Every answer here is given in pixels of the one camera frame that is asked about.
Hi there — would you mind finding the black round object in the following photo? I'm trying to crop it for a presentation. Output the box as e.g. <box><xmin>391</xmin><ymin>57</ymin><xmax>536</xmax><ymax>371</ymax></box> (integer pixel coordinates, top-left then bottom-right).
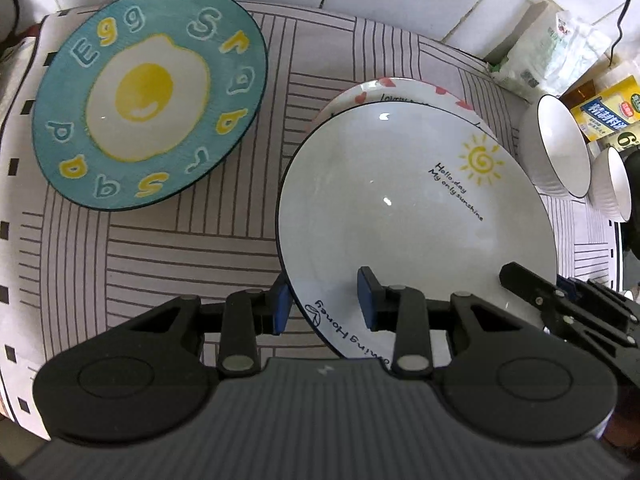
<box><xmin>0</xmin><ymin>0</ymin><xmax>23</xmax><ymax>47</ymax></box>

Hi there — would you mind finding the amber bottle with yellow label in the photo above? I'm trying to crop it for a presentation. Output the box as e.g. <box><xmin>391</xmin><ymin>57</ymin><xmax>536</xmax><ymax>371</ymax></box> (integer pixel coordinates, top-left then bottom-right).
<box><xmin>560</xmin><ymin>60</ymin><xmax>640</xmax><ymax>143</ymax></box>

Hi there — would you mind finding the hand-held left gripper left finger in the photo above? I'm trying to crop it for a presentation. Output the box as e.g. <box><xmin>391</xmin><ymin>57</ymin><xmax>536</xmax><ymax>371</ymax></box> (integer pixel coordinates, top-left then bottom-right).
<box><xmin>107</xmin><ymin>276</ymin><xmax>292</xmax><ymax>380</ymax></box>

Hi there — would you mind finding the white plate with red hearts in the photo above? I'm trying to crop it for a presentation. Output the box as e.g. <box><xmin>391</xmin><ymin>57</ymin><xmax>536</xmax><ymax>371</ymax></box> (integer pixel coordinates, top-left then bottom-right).
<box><xmin>307</xmin><ymin>76</ymin><xmax>496</xmax><ymax>137</ymax></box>

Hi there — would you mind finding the teal plate with egg print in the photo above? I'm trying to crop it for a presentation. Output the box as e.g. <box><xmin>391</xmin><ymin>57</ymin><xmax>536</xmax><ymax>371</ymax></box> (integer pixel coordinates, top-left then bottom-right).
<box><xmin>31</xmin><ymin>0</ymin><xmax>269</xmax><ymax>212</ymax></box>

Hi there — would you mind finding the striped tablecloth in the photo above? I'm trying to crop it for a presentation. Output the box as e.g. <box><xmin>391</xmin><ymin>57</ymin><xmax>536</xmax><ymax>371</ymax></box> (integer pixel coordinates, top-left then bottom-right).
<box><xmin>0</xmin><ymin>2</ymin><xmax>627</xmax><ymax>426</ymax></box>

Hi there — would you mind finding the black cable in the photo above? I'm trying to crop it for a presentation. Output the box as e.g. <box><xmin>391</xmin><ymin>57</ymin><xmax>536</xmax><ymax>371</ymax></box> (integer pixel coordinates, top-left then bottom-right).
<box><xmin>606</xmin><ymin>0</ymin><xmax>637</xmax><ymax>68</ymax></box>

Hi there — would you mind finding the clear bottle with yellow label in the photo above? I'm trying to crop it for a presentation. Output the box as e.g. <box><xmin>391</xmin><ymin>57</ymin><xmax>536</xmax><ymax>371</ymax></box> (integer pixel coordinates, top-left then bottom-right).
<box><xmin>597</xmin><ymin>127</ymin><xmax>640</xmax><ymax>156</ymax></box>

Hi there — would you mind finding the white plastic bag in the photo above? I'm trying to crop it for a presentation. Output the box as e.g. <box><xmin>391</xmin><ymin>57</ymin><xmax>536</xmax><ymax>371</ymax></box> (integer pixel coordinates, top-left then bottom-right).
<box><xmin>489</xmin><ymin>9</ymin><xmax>627</xmax><ymax>106</ymax></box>

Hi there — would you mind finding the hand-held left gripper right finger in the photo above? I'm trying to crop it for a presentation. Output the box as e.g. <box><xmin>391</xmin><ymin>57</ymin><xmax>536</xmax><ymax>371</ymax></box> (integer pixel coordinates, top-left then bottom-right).
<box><xmin>356</xmin><ymin>266</ymin><xmax>538</xmax><ymax>380</ymax></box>

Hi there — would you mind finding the white plate with sun print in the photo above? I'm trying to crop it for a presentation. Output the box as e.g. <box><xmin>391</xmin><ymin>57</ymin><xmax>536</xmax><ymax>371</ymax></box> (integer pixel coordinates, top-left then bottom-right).
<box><xmin>276</xmin><ymin>102</ymin><xmax>558</xmax><ymax>361</ymax></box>

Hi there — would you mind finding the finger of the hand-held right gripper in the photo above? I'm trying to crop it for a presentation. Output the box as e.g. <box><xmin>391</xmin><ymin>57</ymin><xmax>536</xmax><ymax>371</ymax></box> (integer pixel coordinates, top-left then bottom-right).
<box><xmin>570</xmin><ymin>277</ymin><xmax>640</xmax><ymax>352</ymax></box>
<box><xmin>499</xmin><ymin>261</ymin><xmax>575</xmax><ymax>332</ymax></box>

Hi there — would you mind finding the dark pot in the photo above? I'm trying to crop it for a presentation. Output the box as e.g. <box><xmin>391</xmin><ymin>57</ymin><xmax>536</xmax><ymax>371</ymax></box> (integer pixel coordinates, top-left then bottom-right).
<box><xmin>622</xmin><ymin>144</ymin><xmax>640</xmax><ymax>241</ymax></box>

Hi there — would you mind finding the white ribbed bowl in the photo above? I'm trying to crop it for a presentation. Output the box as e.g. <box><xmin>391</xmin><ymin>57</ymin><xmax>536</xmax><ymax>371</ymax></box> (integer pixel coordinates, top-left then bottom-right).
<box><xmin>589</xmin><ymin>146</ymin><xmax>633</xmax><ymax>222</ymax></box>
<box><xmin>520</xmin><ymin>94</ymin><xmax>594</xmax><ymax>200</ymax></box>

